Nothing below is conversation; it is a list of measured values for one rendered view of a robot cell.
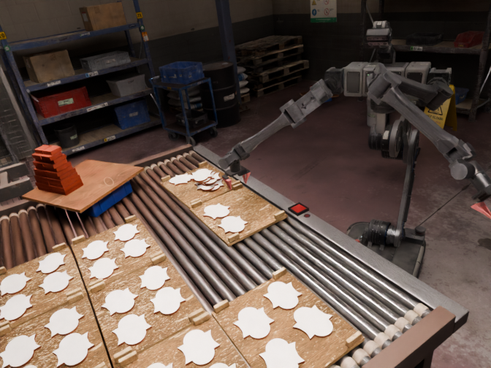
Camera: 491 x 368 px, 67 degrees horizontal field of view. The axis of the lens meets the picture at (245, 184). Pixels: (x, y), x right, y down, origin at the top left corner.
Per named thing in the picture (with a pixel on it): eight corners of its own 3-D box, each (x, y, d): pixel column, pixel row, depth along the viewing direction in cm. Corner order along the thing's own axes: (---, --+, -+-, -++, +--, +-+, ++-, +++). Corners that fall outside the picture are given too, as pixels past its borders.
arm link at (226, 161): (251, 154, 187) (242, 140, 186) (240, 163, 179) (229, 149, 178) (237, 164, 195) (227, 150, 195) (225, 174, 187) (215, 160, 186)
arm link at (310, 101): (322, 108, 153) (308, 87, 152) (296, 126, 159) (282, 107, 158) (334, 93, 192) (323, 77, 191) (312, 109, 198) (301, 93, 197)
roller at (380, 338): (169, 163, 271) (168, 158, 269) (396, 350, 122) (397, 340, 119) (163, 166, 269) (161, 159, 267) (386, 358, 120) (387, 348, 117)
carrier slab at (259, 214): (243, 188, 218) (242, 185, 217) (287, 217, 187) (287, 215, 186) (189, 211, 203) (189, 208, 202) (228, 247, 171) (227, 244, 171)
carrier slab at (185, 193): (208, 165, 250) (207, 163, 249) (242, 186, 219) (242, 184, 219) (160, 185, 234) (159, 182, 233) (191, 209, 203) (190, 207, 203)
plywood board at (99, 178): (88, 161, 254) (88, 158, 253) (144, 169, 232) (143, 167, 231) (22, 198, 217) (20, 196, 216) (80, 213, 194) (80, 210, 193)
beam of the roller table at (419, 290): (201, 151, 289) (200, 144, 286) (467, 322, 130) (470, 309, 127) (191, 154, 286) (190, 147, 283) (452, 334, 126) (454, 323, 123)
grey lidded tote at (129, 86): (137, 86, 608) (133, 72, 597) (149, 89, 584) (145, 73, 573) (109, 95, 579) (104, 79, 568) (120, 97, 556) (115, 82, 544)
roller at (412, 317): (188, 157, 277) (187, 151, 275) (425, 326, 128) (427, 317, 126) (182, 159, 275) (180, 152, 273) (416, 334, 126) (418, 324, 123)
